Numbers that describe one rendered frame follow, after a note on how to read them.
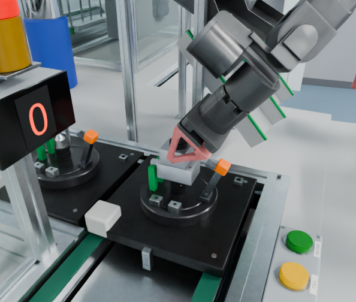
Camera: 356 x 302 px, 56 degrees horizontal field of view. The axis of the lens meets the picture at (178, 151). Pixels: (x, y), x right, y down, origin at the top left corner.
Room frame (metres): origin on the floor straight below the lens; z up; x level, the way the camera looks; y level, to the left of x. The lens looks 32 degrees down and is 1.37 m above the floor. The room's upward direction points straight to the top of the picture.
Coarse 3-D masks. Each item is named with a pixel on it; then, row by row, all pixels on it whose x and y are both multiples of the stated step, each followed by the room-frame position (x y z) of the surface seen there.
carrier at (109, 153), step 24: (48, 144) 0.60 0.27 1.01; (72, 144) 0.64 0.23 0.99; (96, 144) 0.68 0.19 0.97; (48, 168) 0.53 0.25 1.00; (72, 168) 0.55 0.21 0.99; (96, 168) 0.56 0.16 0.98; (120, 168) 0.58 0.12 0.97; (48, 192) 0.50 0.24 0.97; (72, 192) 0.50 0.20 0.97; (96, 192) 0.50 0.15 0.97; (72, 216) 0.43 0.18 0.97
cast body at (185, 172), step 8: (168, 144) 0.48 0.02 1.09; (184, 144) 0.47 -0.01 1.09; (160, 152) 0.47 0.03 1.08; (176, 152) 0.46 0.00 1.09; (184, 152) 0.46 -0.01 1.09; (152, 160) 0.50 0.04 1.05; (160, 160) 0.47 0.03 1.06; (160, 168) 0.47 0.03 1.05; (168, 168) 0.46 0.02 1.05; (176, 168) 0.46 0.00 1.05; (184, 168) 0.45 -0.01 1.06; (192, 168) 0.46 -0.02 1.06; (160, 176) 0.47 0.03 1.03; (168, 176) 0.46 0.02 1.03; (176, 176) 0.46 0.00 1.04; (184, 176) 0.45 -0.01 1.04; (192, 176) 0.45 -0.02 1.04
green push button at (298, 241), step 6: (288, 234) 0.39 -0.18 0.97; (294, 234) 0.39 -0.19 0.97; (300, 234) 0.39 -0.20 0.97; (306, 234) 0.39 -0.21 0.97; (288, 240) 0.38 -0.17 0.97; (294, 240) 0.38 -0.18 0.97; (300, 240) 0.38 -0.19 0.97; (306, 240) 0.38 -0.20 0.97; (312, 240) 0.38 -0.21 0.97; (294, 246) 0.37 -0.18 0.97; (300, 246) 0.37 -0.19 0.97; (306, 246) 0.37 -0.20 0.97; (300, 252) 0.36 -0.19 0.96
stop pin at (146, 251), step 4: (144, 248) 0.37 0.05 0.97; (148, 248) 0.37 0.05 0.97; (144, 252) 0.36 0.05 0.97; (148, 252) 0.36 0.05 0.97; (152, 252) 0.37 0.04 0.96; (144, 256) 0.36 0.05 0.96; (148, 256) 0.36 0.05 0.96; (152, 256) 0.36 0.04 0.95; (144, 260) 0.36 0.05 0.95; (148, 260) 0.36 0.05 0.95; (152, 260) 0.36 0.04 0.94; (144, 264) 0.36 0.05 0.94; (148, 264) 0.36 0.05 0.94; (152, 264) 0.36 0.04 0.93; (144, 268) 0.36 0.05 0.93; (148, 268) 0.36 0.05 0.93
